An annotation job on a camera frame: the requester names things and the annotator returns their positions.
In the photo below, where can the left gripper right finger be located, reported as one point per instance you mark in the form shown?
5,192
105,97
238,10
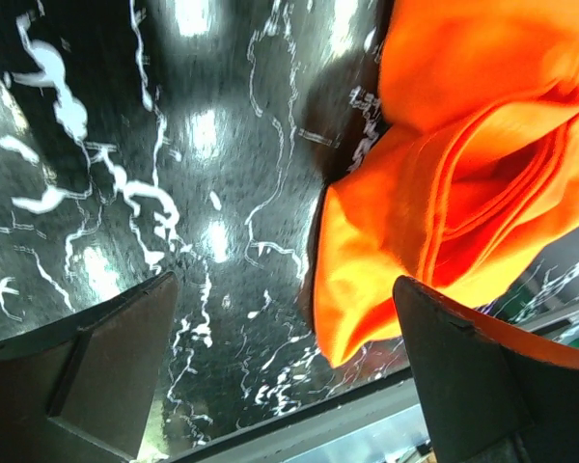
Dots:
490,391

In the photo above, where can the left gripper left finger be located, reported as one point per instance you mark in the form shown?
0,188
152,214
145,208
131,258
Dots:
80,389

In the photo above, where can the orange t shirt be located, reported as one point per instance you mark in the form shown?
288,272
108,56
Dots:
477,173

